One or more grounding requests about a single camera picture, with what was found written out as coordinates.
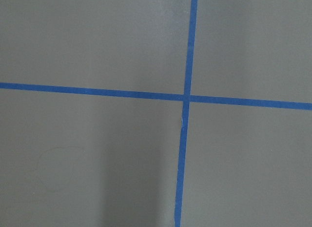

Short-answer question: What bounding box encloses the brown paper table cover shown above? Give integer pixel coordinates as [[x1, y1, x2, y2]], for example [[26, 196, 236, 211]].
[[0, 0, 312, 227]]

